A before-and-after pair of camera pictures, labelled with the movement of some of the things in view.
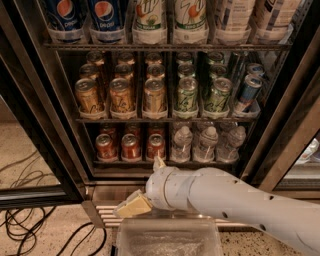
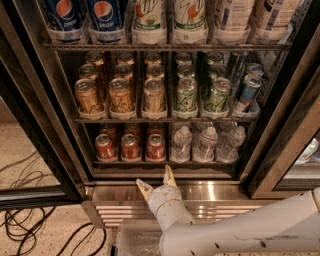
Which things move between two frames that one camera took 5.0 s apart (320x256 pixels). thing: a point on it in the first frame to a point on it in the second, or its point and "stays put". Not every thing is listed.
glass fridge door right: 286,161 stays put
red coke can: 156,142 stays put
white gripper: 156,187 to 162,195
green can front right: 218,100 stays put
